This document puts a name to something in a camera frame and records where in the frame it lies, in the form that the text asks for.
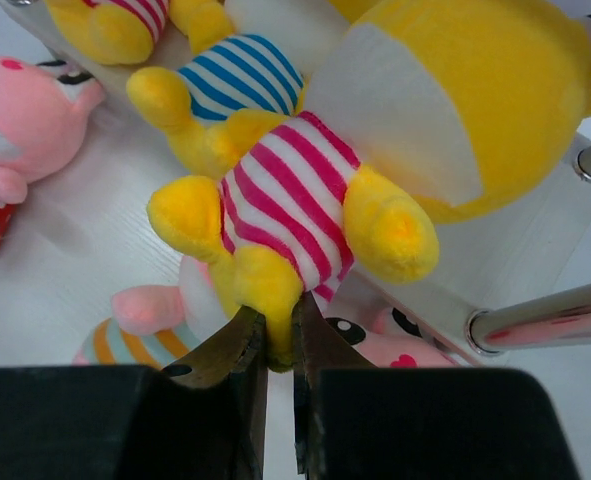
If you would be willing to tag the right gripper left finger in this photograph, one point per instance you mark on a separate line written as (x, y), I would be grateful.
(223, 418)

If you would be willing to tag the pink plush orange stripes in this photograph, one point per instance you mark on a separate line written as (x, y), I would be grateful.
(156, 325)

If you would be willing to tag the pink plush red polka-dot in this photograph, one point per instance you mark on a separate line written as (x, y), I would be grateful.
(44, 113)

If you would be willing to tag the white two-tier shelf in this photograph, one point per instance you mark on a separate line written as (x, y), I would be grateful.
(89, 220)

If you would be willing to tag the yellow plush blue stripes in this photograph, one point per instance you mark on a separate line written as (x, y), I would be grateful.
(189, 105)

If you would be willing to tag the yellow plush pink stripes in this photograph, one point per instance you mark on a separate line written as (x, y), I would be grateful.
(425, 112)
(125, 32)

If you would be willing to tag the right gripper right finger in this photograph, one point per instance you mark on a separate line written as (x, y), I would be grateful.
(316, 347)

